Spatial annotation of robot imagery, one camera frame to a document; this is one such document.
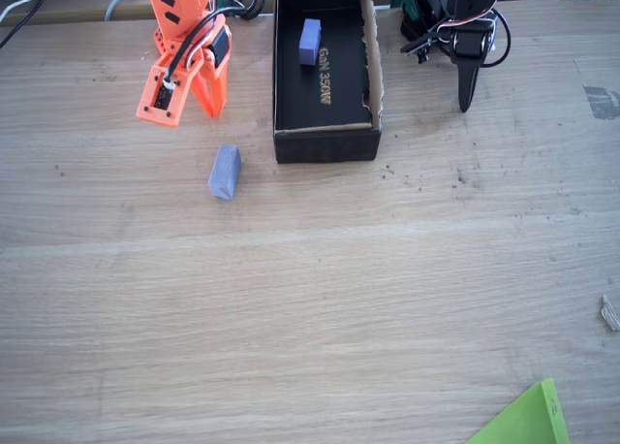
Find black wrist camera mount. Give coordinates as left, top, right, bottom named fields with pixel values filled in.
left=400, top=26, right=437, bottom=65

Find black cardboard box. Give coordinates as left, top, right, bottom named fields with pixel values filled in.
left=272, top=0, right=384, bottom=165

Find white red servo wires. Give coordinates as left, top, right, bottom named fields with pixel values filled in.
left=183, top=24, right=219, bottom=75
left=425, top=7, right=500, bottom=43

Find coiled black cable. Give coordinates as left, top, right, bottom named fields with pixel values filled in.
left=233, top=0, right=266, bottom=21

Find purple foam block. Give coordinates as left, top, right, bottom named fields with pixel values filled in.
left=207, top=143, right=242, bottom=202
left=298, top=17, right=324, bottom=67

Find dark grey tape patch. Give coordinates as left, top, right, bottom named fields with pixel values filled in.
left=582, top=84, right=620, bottom=121

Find thin black cable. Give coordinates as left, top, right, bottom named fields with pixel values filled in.
left=0, top=0, right=49, bottom=50

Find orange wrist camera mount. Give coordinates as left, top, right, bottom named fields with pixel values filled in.
left=136, top=58, right=204, bottom=131

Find looped black cable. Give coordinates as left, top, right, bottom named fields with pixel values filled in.
left=479, top=7, right=513, bottom=70

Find grey cable with white plug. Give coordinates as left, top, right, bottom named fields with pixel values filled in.
left=105, top=0, right=146, bottom=23

